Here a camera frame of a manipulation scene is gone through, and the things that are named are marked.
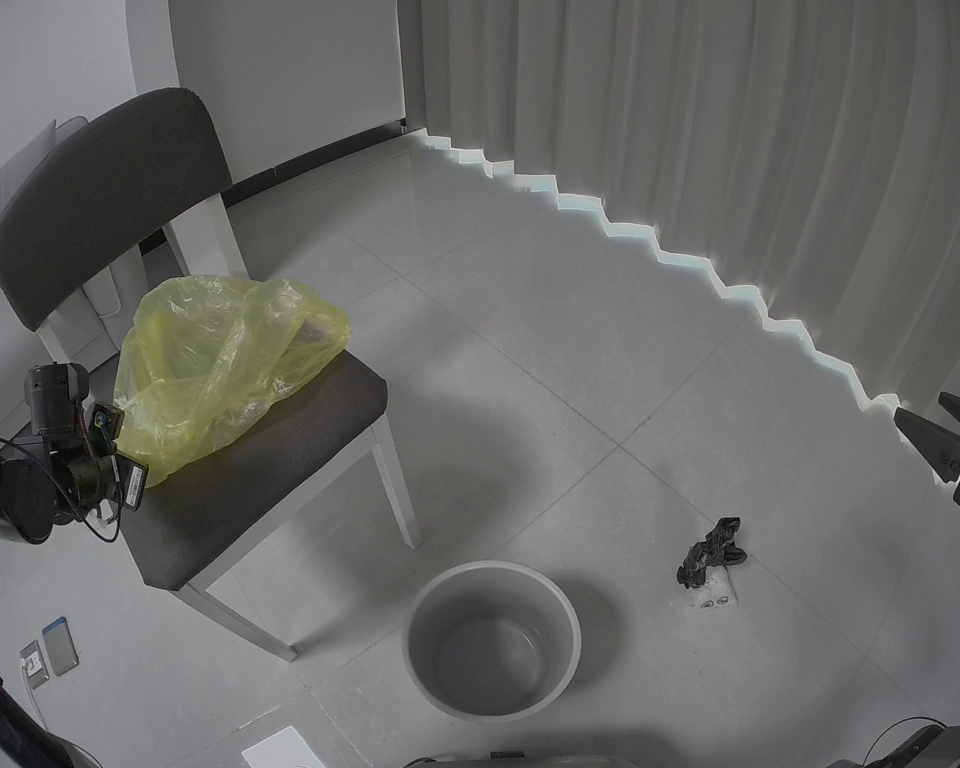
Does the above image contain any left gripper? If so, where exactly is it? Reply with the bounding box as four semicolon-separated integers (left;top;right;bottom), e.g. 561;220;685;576
63;450;150;519

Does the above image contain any yellow plastic bag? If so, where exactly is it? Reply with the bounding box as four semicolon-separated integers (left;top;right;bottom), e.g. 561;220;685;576
112;275;354;489

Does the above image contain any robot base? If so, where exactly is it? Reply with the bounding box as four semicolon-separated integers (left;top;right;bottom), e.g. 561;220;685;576
405;748;635;768

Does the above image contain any crumpled black plastic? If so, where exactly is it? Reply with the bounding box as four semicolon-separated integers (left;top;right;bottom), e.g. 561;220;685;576
676;516;750;588

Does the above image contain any white trash bin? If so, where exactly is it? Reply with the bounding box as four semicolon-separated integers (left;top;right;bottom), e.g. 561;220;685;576
402;561;582;723

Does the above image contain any dark grey white-framed chair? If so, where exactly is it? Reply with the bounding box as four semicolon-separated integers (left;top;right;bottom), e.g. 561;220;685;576
0;87;417;663

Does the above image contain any clear printed wrapper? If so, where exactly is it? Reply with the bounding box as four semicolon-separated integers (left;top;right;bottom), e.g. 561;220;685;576
686;566;740;609

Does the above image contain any white curtain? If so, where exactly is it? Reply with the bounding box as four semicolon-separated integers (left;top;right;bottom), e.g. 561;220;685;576
397;0;960;421

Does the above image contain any black cable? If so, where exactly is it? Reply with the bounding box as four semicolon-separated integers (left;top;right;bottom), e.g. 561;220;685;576
71;487;126;546
862;715;948;768

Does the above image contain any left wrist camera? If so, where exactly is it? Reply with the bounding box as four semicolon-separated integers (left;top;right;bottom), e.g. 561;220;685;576
86;401;125;457

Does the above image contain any white cable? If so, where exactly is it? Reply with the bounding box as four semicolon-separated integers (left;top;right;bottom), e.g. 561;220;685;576
21;654;51;732

